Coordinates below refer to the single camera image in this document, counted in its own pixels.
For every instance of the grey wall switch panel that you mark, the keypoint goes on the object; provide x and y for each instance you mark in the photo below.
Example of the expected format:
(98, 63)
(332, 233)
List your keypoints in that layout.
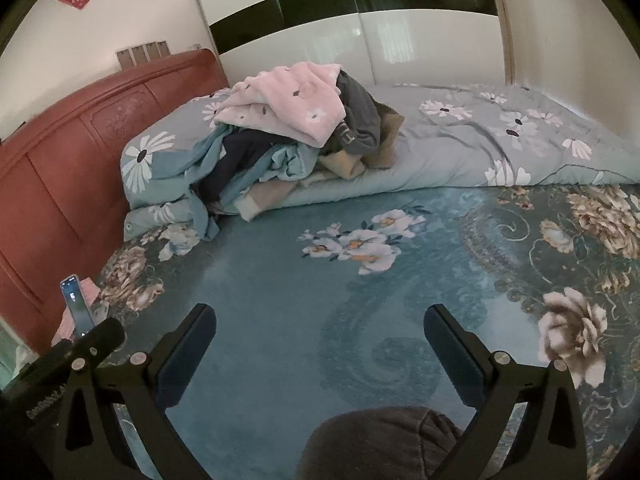
(142, 54)

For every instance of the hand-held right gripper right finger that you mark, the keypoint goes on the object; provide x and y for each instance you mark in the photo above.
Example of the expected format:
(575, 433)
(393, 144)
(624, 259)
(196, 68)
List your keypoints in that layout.
(456, 357)

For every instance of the teal floral bed cover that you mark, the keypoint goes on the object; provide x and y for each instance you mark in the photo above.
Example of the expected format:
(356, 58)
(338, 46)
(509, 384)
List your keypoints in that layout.
(280, 310)

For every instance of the navy garment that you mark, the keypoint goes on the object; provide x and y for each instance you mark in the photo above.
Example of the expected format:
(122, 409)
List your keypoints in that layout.
(240, 152)

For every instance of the smartphone with lit screen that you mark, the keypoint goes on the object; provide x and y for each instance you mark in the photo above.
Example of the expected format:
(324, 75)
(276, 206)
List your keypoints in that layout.
(77, 305)

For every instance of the beige garment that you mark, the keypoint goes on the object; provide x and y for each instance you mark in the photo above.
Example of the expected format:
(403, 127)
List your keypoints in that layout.
(270, 192)

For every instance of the blue cloth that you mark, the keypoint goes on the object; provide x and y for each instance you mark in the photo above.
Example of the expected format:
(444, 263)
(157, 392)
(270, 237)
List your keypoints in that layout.
(295, 165)

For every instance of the white wardrobe with black stripe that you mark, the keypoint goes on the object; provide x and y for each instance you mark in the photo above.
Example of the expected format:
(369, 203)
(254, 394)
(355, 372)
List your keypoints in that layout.
(350, 45)

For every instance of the grey floral quilt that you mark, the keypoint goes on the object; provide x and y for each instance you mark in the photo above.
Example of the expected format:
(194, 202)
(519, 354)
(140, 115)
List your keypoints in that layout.
(450, 150)

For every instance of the tan garment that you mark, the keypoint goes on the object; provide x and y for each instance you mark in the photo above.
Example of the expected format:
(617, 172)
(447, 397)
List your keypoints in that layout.
(385, 145)

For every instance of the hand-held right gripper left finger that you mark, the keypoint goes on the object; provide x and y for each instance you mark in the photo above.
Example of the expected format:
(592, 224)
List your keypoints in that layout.
(184, 357)

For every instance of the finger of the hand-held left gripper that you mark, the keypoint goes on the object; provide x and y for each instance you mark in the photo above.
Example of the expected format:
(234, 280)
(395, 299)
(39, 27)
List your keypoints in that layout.
(105, 335)

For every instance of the pink floral fleece blanket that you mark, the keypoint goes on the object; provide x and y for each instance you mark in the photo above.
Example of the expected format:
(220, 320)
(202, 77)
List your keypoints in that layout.
(295, 100)

